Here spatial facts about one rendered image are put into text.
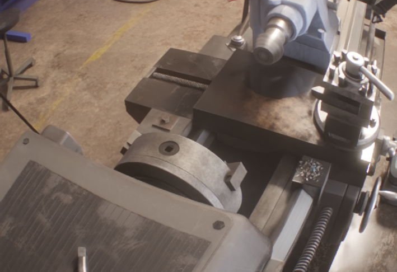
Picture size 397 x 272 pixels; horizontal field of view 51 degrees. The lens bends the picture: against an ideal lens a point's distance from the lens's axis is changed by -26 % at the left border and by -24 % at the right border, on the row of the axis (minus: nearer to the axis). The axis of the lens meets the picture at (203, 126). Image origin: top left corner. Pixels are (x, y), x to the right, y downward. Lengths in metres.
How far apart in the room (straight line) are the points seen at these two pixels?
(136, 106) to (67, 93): 1.62
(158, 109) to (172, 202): 0.86
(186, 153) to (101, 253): 0.36
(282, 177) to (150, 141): 0.53
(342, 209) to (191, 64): 0.71
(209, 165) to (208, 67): 0.78
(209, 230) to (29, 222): 0.28
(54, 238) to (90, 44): 2.97
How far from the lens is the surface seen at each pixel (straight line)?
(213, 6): 3.85
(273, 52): 1.37
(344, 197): 1.44
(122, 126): 2.81
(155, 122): 1.49
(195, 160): 0.94
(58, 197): 0.74
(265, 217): 1.31
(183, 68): 1.69
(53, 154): 0.80
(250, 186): 1.54
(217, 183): 0.94
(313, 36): 1.72
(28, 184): 0.77
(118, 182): 0.74
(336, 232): 1.58
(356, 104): 1.28
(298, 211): 1.33
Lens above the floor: 1.88
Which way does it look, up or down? 43 degrees down
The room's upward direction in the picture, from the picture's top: 2 degrees counter-clockwise
